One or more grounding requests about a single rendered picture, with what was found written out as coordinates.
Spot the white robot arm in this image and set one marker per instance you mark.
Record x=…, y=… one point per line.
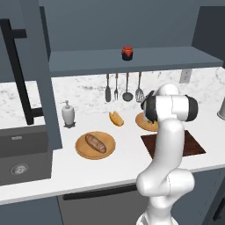
x=167, y=146

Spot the golden croissant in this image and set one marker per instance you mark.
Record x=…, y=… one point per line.
x=117, y=118

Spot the jam jar with red lid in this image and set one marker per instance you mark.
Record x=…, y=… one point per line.
x=127, y=53

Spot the grey open cabinet shelf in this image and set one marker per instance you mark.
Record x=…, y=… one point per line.
x=164, y=60

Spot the dark brown cutting board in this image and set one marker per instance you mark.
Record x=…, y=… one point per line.
x=192, y=145

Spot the grey cabinet door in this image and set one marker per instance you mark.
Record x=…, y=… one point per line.
x=35, y=58

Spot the grey base cabinet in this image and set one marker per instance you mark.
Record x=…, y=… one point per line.
x=29, y=212
x=205, y=196

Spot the hanging spatula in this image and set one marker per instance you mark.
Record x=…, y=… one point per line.
x=108, y=93

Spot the hanging ladle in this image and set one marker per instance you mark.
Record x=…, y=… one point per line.
x=127, y=95

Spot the hanging meat fork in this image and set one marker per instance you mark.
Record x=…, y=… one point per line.
x=116, y=89

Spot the round wooden plate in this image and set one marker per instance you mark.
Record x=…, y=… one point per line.
x=88, y=149
x=143, y=122

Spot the brown baguette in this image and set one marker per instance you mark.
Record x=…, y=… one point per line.
x=96, y=143

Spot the white soap dispenser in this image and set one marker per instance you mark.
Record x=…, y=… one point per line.
x=68, y=114

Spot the grey dishwasher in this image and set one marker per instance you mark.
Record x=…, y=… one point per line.
x=99, y=209

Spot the dark grey sink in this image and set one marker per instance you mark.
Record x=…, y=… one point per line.
x=23, y=158

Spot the silver metal container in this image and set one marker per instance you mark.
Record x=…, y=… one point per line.
x=221, y=110

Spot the white wall outlet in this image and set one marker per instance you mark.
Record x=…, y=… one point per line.
x=185, y=76

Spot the dark grey wall cabinet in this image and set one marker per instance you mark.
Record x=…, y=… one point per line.
x=209, y=35

